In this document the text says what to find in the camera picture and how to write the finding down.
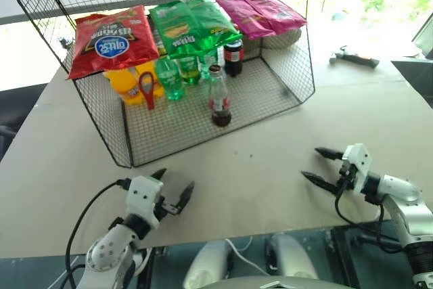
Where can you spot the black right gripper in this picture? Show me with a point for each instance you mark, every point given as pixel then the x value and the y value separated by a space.
pixel 346 177

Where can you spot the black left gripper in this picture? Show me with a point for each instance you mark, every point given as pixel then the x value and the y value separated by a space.
pixel 165 208

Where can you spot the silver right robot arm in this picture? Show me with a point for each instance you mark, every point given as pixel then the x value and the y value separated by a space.
pixel 402 191

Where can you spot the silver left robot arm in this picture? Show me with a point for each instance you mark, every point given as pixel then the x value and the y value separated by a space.
pixel 108 248

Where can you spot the red bottle opener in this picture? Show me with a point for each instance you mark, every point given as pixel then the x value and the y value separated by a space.
pixel 149 94

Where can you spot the glass cola bottle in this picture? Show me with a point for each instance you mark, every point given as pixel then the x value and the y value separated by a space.
pixel 220 99

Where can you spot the green soda plastic bottle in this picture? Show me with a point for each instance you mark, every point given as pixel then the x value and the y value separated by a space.
pixel 170 81
pixel 190 69

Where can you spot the orange soda plastic bottle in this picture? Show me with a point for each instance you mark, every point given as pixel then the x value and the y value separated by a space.
pixel 126 84

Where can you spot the dark cola plastic bottle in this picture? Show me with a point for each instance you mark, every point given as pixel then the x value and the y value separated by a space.
pixel 234 57

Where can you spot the white rounded robot leg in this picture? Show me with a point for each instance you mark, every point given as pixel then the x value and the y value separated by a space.
pixel 291 255
pixel 209 262

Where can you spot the grey robot torso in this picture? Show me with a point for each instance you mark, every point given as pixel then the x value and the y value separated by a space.
pixel 270 284

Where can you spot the red chip bag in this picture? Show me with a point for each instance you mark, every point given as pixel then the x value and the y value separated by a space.
pixel 111 42

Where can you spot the green chip bag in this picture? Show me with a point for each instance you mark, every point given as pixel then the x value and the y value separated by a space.
pixel 193 25

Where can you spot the pink chip bag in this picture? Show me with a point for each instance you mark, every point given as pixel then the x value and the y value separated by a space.
pixel 260 11

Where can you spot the small black object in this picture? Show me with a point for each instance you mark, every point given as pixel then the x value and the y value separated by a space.
pixel 65 42

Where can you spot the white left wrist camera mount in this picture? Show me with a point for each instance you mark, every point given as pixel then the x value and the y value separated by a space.
pixel 143 194

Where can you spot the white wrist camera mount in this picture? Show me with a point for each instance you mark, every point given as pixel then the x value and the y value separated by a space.
pixel 359 162
pixel 143 194

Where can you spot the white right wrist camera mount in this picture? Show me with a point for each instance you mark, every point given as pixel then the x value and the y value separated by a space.
pixel 359 162

